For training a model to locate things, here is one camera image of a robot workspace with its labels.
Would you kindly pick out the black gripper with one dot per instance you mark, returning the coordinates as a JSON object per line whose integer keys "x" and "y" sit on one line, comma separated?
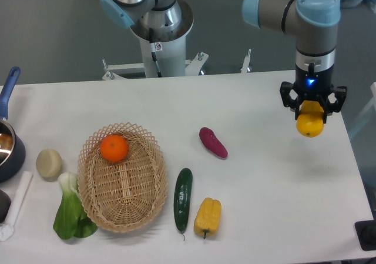
{"x": 308, "y": 84}

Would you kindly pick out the yellow mango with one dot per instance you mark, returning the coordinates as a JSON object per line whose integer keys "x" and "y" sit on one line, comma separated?
{"x": 310, "y": 120}

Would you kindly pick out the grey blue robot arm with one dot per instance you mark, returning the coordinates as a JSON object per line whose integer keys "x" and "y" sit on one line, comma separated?
{"x": 314, "y": 24}

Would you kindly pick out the purple sweet potato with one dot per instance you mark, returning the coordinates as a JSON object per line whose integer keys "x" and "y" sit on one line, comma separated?
{"x": 211, "y": 143}

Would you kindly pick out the black device at right edge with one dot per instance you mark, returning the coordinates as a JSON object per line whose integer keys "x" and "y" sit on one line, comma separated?
{"x": 366, "y": 234}

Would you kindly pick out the green cucumber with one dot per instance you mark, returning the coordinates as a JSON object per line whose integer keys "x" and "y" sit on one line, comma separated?
{"x": 181, "y": 201}

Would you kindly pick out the yellow bell pepper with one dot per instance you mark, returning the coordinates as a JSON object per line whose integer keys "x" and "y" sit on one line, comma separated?
{"x": 208, "y": 217}

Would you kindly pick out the orange fruit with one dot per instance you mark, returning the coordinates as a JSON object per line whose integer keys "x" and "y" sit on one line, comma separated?
{"x": 114, "y": 148}

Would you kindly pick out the woven wicker basket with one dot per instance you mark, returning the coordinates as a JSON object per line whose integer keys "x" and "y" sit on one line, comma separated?
{"x": 122, "y": 196}

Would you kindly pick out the green bok choy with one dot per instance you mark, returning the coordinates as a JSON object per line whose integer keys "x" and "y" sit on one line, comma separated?
{"x": 71, "y": 219}

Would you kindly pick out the beige round bun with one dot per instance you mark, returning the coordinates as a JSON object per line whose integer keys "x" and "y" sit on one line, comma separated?
{"x": 49, "y": 163}

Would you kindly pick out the black round object left edge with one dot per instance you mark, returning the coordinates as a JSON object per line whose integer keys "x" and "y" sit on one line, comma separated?
{"x": 5, "y": 203}

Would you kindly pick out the white rolled cloth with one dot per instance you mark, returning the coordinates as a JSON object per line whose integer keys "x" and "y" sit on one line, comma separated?
{"x": 8, "y": 227}

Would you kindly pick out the white frame at right edge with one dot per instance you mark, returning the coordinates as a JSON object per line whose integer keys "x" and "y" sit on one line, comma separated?
{"x": 364, "y": 116}

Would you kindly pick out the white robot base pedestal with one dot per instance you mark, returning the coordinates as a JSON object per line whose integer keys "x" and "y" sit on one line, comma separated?
{"x": 162, "y": 38}

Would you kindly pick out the dark pot with blue handle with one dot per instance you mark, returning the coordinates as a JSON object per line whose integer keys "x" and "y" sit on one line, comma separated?
{"x": 13, "y": 151}

